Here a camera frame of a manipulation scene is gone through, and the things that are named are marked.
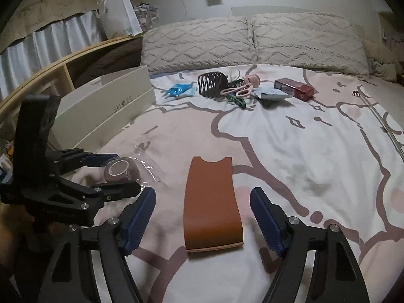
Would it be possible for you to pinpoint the dark brown hair claw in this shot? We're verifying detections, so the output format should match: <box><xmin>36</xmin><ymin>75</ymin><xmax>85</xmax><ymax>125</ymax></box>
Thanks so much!
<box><xmin>197</xmin><ymin>72</ymin><xmax>228</xmax><ymax>97</ymax></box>

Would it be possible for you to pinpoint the wooden shelf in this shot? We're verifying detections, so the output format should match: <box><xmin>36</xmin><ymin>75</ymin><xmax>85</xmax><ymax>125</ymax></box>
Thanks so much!
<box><xmin>0</xmin><ymin>33</ymin><xmax>144</xmax><ymax>123</ymax></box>

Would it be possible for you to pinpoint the pink hair claw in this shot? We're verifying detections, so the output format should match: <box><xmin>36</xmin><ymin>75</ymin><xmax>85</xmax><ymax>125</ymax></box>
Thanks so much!
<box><xmin>220</xmin><ymin>73</ymin><xmax>261</xmax><ymax>99</ymax></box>

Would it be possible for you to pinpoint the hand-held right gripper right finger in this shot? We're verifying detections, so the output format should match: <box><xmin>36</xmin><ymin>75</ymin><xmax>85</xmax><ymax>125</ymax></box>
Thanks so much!
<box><xmin>249</xmin><ymin>187</ymin><xmax>370</xmax><ymax>303</ymax></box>

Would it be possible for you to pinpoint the clear plastic bag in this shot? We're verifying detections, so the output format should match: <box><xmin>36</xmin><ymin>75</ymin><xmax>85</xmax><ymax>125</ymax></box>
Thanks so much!
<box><xmin>134</xmin><ymin>3</ymin><xmax>158</xmax><ymax>34</ymax></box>

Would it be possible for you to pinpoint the printed blanket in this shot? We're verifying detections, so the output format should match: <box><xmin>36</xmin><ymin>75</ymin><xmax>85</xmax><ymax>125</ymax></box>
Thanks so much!
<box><xmin>76</xmin><ymin>65</ymin><xmax>404</xmax><ymax>303</ymax></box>

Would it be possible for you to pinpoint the beige cloth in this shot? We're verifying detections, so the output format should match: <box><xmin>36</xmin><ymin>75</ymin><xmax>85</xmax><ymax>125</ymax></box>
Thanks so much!
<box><xmin>361</xmin><ymin>39</ymin><xmax>404</xmax><ymax>84</ymax></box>

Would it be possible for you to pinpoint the brown blanket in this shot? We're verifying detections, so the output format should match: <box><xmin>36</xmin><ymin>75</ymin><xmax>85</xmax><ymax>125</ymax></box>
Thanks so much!
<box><xmin>68</xmin><ymin>41</ymin><xmax>142</xmax><ymax>86</ymax></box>

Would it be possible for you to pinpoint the tan round roll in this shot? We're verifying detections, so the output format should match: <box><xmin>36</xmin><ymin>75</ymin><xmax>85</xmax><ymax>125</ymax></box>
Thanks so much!
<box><xmin>102</xmin><ymin>145</ymin><xmax>162</xmax><ymax>186</ymax></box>

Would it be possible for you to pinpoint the small blue packet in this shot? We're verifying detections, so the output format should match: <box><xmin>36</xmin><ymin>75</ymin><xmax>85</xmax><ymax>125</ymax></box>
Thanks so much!
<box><xmin>163</xmin><ymin>83</ymin><xmax>199</xmax><ymax>99</ymax></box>

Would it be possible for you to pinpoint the white paper bag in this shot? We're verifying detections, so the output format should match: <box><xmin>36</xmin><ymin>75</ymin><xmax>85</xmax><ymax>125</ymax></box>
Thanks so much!
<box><xmin>95</xmin><ymin>0</ymin><xmax>143</xmax><ymax>40</ymax></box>

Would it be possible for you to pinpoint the beige printed valance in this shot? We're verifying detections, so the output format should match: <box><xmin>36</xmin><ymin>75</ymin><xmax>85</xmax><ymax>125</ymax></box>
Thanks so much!
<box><xmin>13</xmin><ymin>0</ymin><xmax>139</xmax><ymax>43</ymax></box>

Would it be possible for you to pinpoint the white headboard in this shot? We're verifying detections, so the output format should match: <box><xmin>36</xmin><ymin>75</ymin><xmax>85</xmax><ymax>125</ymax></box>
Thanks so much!
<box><xmin>231</xmin><ymin>6</ymin><xmax>381</xmax><ymax>19</ymax></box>

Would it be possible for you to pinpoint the brown leather case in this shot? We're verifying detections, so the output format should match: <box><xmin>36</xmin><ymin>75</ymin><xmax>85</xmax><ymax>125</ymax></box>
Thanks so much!
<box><xmin>184</xmin><ymin>156</ymin><xmax>244</xmax><ymax>255</ymax></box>

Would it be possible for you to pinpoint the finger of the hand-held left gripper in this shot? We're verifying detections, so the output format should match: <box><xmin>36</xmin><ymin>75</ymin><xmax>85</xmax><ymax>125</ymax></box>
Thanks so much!
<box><xmin>60</xmin><ymin>177</ymin><xmax>141</xmax><ymax>212</ymax></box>
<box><xmin>47</xmin><ymin>148</ymin><xmax>119</xmax><ymax>175</ymax></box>

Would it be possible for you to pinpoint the white storage box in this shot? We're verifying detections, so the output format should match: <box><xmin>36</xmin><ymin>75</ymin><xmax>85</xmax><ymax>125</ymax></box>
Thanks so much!
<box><xmin>50</xmin><ymin>65</ymin><xmax>157</xmax><ymax>152</ymax></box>

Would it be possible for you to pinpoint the white curtain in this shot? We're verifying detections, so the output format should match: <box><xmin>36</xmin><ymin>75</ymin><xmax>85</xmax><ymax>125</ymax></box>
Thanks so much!
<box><xmin>0</xmin><ymin>9</ymin><xmax>106</xmax><ymax>92</ymax></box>

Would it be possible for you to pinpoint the white blue sachet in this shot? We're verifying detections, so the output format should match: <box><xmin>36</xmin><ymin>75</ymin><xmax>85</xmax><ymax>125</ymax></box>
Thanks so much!
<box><xmin>252</xmin><ymin>88</ymin><xmax>292</xmax><ymax>101</ymax></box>

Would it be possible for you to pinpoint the red box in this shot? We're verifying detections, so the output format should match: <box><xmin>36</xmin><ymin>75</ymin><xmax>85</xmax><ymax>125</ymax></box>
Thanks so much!
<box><xmin>274</xmin><ymin>79</ymin><xmax>315</xmax><ymax>102</ymax></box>

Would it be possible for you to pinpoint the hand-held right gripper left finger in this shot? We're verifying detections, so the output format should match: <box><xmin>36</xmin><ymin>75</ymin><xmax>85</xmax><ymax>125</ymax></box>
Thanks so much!
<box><xmin>37</xmin><ymin>187</ymin><xmax>157</xmax><ymax>303</ymax></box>

